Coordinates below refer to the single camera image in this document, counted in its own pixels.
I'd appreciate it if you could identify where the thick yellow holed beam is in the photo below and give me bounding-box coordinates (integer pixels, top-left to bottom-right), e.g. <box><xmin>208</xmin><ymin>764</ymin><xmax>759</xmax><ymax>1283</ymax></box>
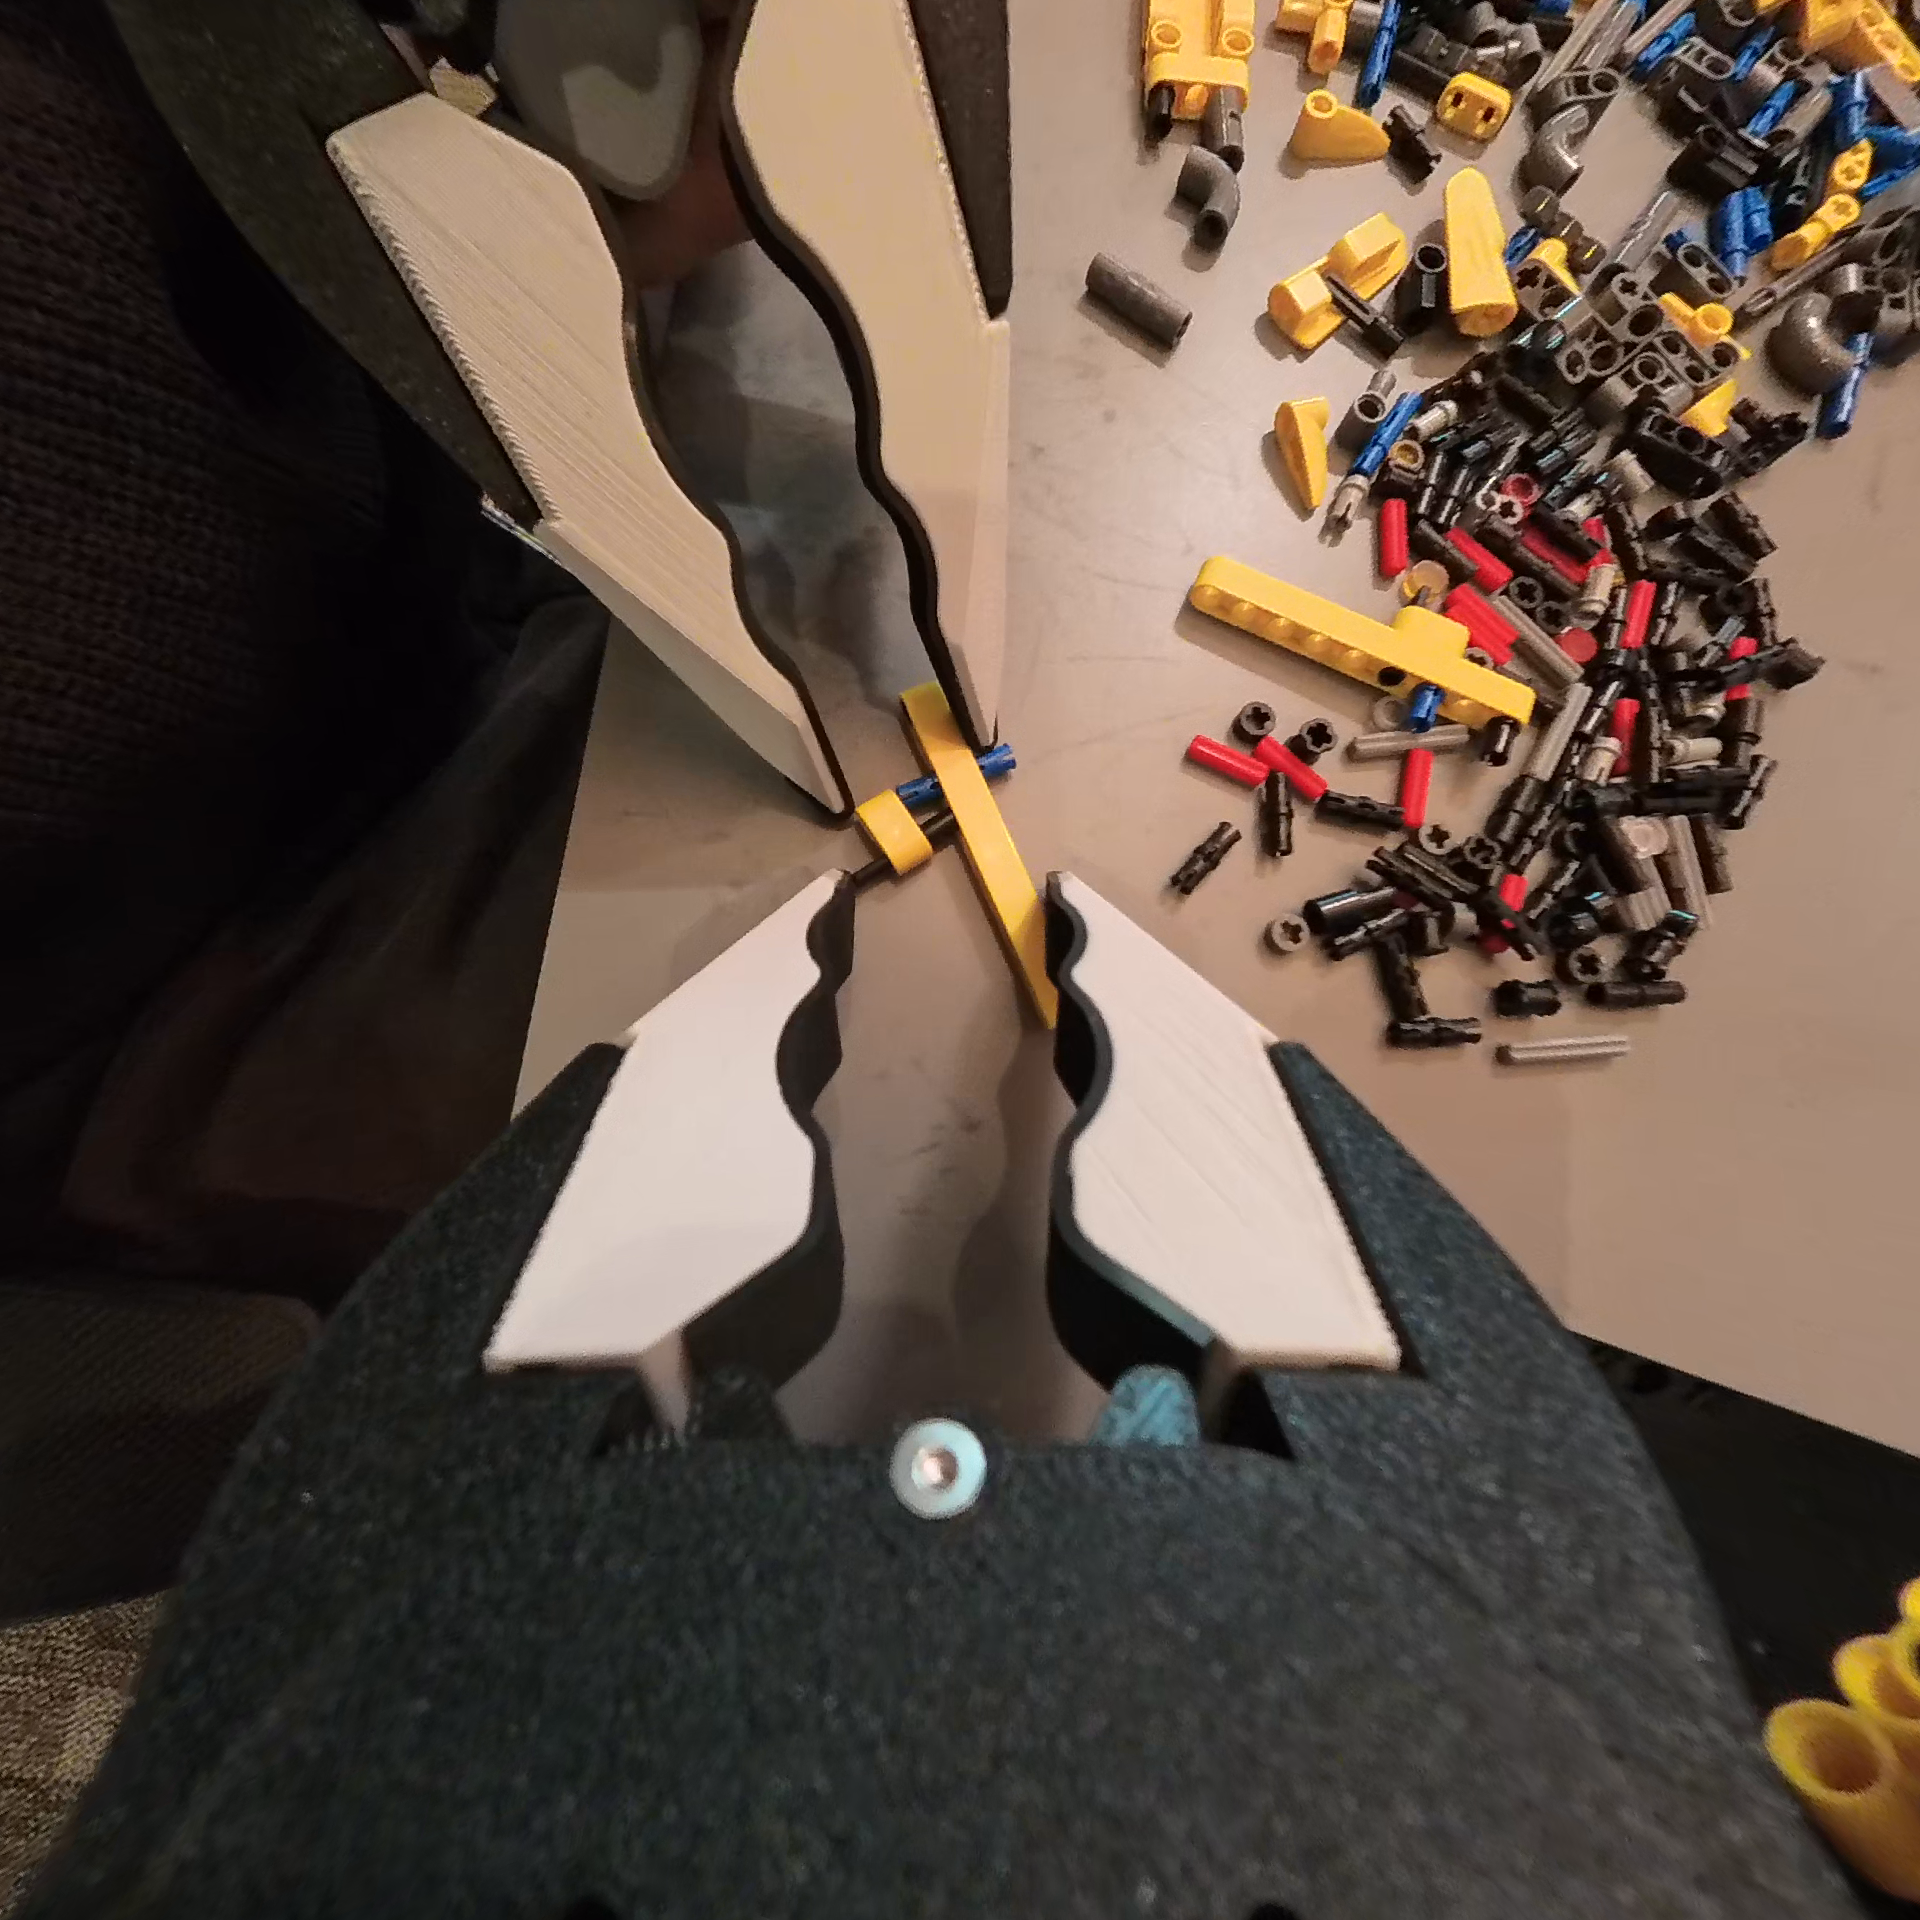
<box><xmin>1188</xmin><ymin>558</ymin><xmax>1540</xmax><ymax>733</ymax></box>

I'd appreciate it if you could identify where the yellow pointed panel piece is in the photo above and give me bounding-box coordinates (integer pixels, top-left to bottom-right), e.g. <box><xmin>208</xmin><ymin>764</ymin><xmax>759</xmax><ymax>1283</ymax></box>
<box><xmin>1441</xmin><ymin>169</ymin><xmax>1520</xmax><ymax>341</ymax></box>

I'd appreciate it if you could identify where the yellow rounded wedge piece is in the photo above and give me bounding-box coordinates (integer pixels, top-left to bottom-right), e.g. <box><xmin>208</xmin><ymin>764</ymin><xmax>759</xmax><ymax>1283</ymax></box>
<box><xmin>1289</xmin><ymin>90</ymin><xmax>1393</xmax><ymax>164</ymax></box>

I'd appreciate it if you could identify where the yellow curved panel piece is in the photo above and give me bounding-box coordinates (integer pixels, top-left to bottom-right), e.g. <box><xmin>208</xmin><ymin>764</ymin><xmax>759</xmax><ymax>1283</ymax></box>
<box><xmin>1265</xmin><ymin>214</ymin><xmax>1412</xmax><ymax>355</ymax></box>

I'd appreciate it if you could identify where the person's dark clothing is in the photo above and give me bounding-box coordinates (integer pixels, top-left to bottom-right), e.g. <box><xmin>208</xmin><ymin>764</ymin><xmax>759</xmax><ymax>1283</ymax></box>
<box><xmin>0</xmin><ymin>0</ymin><xmax>610</xmax><ymax>1638</ymax></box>

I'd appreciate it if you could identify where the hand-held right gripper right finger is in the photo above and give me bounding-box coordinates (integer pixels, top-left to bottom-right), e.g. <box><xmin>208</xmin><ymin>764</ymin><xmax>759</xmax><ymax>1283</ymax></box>
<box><xmin>1041</xmin><ymin>870</ymin><xmax>1405</xmax><ymax>1459</ymax></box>

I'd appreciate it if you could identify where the yellow connector block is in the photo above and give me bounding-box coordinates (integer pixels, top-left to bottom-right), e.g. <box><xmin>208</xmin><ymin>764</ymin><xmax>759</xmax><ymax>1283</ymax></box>
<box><xmin>1141</xmin><ymin>0</ymin><xmax>1260</xmax><ymax>171</ymax></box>

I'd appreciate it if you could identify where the blue connector pin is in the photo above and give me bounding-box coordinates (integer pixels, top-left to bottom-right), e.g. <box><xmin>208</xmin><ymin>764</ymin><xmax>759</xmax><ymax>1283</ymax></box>
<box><xmin>896</xmin><ymin>742</ymin><xmax>1019</xmax><ymax>808</ymax></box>

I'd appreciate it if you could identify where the short yellow beam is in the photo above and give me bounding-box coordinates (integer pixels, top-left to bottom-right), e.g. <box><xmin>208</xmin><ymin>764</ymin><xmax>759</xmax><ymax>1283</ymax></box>
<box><xmin>854</xmin><ymin>792</ymin><xmax>941</xmax><ymax>877</ymax></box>

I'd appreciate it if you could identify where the pile of black red pins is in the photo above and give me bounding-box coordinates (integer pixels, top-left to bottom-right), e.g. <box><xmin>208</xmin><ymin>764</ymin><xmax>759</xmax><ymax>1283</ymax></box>
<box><xmin>1170</xmin><ymin>353</ymin><xmax>1824</xmax><ymax>1070</ymax></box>

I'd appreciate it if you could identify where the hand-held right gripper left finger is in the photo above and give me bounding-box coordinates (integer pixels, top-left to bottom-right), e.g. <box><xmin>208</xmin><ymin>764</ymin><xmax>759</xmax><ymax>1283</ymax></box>
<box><xmin>481</xmin><ymin>867</ymin><xmax>857</xmax><ymax>1440</ymax></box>

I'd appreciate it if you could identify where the thin yellow long beam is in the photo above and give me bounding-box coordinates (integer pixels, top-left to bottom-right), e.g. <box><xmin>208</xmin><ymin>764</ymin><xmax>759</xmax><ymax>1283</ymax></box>
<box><xmin>899</xmin><ymin>682</ymin><xmax>1061</xmax><ymax>1033</ymax></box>

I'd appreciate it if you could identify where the yellow round-holed block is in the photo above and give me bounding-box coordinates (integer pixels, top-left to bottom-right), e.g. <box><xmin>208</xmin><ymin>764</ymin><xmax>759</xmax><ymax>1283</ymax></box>
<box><xmin>1761</xmin><ymin>1575</ymin><xmax>1920</xmax><ymax>1880</ymax></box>

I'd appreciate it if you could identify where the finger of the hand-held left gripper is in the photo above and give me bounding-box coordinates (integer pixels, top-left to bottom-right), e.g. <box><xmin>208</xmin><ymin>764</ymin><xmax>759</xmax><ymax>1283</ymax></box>
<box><xmin>324</xmin><ymin>103</ymin><xmax>860</xmax><ymax>822</ymax></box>
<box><xmin>723</xmin><ymin>0</ymin><xmax>1014</xmax><ymax>753</ymax></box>

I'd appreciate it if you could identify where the dark grey tube piece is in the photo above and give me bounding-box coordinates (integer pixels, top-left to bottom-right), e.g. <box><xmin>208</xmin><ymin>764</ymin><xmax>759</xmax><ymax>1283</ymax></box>
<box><xmin>1086</xmin><ymin>253</ymin><xmax>1193</xmax><ymax>351</ymax></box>

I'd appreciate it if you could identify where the black axle pin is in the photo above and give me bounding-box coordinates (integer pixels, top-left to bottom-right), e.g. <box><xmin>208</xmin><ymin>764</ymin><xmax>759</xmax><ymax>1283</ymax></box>
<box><xmin>857</xmin><ymin>810</ymin><xmax>961</xmax><ymax>891</ymax></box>

